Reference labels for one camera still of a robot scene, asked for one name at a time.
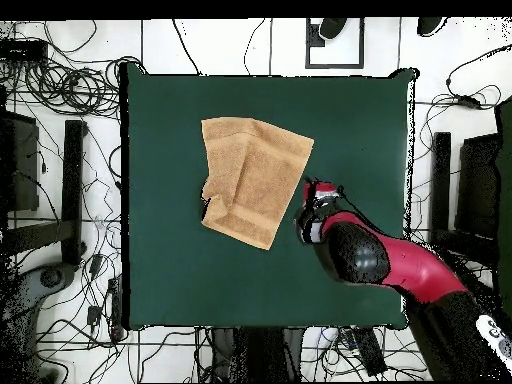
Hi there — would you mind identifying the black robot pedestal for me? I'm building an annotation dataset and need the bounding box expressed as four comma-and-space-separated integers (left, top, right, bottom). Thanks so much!
209, 325, 305, 383

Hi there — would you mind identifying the dark green table cloth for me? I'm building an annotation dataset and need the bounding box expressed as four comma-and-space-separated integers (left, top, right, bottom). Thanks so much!
119, 61, 419, 331

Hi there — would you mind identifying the coiled black cable bundle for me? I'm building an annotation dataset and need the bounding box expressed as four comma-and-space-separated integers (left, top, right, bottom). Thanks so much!
23, 55, 145, 119

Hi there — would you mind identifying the grey office chair base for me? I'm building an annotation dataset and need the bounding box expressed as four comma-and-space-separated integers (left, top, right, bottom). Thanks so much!
0, 261, 79, 384

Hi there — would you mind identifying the green hanging cloth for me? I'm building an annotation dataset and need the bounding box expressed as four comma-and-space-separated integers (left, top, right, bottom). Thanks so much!
494, 97, 512, 317

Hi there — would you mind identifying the black equipment box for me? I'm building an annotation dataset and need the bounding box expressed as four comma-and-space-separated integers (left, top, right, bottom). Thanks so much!
0, 109, 40, 213
454, 133, 503, 241

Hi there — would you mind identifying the black power strip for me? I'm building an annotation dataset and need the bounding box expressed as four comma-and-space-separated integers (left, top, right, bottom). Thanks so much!
353, 326, 388, 377
107, 275, 123, 341

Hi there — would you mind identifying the flat black box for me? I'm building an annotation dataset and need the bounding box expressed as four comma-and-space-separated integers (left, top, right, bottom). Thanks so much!
0, 38, 49, 63

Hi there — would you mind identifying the tan terry towel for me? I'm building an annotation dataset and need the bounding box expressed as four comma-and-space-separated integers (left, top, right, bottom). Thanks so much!
199, 116, 315, 251

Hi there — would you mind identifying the black stand frame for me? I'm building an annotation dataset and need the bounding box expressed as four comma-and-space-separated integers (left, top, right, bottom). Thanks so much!
5, 119, 88, 267
426, 131, 499, 275

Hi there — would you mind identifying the person's foot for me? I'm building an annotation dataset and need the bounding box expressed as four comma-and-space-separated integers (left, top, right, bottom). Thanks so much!
318, 17, 348, 41
416, 17, 448, 38

